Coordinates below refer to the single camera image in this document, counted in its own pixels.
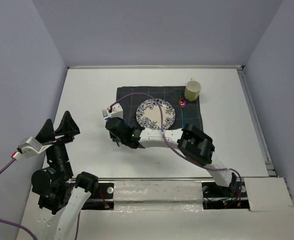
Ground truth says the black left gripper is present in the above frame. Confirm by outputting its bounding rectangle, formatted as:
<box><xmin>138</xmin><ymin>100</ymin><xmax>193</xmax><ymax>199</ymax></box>
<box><xmin>36</xmin><ymin>108</ymin><xmax>81</xmax><ymax>177</ymax></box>

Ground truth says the iridescent fork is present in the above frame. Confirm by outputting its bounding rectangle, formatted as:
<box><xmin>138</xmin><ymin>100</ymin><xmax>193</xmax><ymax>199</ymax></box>
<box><xmin>102</xmin><ymin>109</ymin><xmax>120</xmax><ymax>147</ymax></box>

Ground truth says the blue floral white plate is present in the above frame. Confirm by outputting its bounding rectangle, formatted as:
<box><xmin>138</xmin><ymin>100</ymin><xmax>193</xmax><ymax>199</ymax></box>
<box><xmin>135</xmin><ymin>98</ymin><xmax>176</xmax><ymax>130</ymax></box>

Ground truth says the iridescent spoon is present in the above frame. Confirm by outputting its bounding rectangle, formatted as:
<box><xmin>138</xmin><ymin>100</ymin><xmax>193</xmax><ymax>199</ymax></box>
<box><xmin>179</xmin><ymin>98</ymin><xmax>187</xmax><ymax>128</ymax></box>

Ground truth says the dark grey checked cloth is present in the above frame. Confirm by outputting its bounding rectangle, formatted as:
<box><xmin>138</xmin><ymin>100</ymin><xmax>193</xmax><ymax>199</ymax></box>
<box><xmin>116</xmin><ymin>86</ymin><xmax>203</xmax><ymax>130</ymax></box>

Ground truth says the cream cup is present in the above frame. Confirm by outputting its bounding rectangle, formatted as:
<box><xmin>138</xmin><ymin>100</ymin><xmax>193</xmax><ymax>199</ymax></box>
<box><xmin>184</xmin><ymin>77</ymin><xmax>202</xmax><ymax>102</ymax></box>

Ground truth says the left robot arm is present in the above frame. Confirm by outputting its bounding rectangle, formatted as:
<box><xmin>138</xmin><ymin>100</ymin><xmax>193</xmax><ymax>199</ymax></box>
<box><xmin>31</xmin><ymin>111</ymin><xmax>99</xmax><ymax>240</ymax></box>

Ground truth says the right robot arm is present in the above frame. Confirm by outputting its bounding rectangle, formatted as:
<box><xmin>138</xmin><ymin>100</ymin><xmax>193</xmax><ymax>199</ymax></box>
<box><xmin>105</xmin><ymin>117</ymin><xmax>237</xmax><ymax>196</ymax></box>

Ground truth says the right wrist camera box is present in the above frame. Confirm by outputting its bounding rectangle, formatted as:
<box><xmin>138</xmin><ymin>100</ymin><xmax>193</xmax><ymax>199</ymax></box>
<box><xmin>107</xmin><ymin>103</ymin><xmax>124</xmax><ymax>119</ymax></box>

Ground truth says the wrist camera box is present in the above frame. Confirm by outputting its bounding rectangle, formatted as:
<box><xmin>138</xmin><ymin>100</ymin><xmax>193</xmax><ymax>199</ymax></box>
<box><xmin>107</xmin><ymin>103</ymin><xmax>124</xmax><ymax>119</ymax></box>
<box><xmin>10</xmin><ymin>137</ymin><xmax>53</xmax><ymax>161</ymax></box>

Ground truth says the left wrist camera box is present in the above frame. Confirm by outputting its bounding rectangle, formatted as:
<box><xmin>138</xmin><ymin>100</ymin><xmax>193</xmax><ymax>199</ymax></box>
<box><xmin>10</xmin><ymin>137</ymin><xmax>53</xmax><ymax>161</ymax></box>

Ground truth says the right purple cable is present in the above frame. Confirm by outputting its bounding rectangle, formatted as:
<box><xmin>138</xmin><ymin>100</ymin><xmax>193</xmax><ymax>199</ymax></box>
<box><xmin>110</xmin><ymin>92</ymin><xmax>243</xmax><ymax>208</ymax></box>

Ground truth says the purple cable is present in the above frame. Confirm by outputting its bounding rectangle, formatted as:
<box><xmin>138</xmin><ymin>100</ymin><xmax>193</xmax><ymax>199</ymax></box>
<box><xmin>110</xmin><ymin>92</ymin><xmax>243</xmax><ymax>208</ymax></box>
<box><xmin>0</xmin><ymin>156</ymin><xmax>82</xmax><ymax>240</ymax></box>

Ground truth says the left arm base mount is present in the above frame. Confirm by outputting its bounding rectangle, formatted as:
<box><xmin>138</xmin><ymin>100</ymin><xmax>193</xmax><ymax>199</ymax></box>
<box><xmin>82</xmin><ymin>181</ymin><xmax>115</xmax><ymax>211</ymax></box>

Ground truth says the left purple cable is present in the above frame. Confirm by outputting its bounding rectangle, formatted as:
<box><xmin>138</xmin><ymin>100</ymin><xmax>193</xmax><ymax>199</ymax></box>
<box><xmin>0</xmin><ymin>156</ymin><xmax>82</xmax><ymax>240</ymax></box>

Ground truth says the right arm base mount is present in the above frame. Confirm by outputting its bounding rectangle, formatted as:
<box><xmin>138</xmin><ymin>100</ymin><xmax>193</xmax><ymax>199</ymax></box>
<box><xmin>201</xmin><ymin>181</ymin><xmax>250</xmax><ymax>210</ymax></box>

